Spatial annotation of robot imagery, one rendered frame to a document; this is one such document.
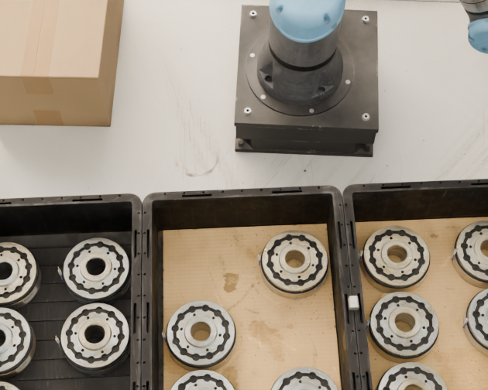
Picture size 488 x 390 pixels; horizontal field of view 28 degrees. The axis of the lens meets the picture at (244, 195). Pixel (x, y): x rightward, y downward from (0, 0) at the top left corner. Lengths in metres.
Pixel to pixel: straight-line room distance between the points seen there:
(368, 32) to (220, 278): 0.55
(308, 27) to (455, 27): 0.50
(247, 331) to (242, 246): 0.14
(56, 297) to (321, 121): 0.54
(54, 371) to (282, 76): 0.61
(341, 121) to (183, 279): 0.41
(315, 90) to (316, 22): 0.18
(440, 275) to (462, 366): 0.15
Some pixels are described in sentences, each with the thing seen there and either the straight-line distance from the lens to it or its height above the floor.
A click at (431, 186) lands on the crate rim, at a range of 1.49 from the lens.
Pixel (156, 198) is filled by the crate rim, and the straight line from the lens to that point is 1.46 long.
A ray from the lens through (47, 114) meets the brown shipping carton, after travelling 1.79.
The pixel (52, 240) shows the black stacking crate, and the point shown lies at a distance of 1.57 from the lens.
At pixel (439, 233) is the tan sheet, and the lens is 1.57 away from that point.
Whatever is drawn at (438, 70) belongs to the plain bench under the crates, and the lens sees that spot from 1.89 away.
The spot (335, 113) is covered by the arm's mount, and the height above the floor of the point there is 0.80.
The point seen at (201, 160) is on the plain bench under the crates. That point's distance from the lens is 1.75.
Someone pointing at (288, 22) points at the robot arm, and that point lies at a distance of 1.53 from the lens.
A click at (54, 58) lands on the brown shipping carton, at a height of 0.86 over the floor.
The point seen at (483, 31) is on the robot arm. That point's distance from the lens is 1.48.
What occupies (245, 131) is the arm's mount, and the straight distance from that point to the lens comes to 1.70.
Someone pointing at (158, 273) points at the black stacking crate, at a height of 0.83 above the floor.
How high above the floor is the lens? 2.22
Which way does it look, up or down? 62 degrees down
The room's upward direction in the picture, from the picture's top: 1 degrees counter-clockwise
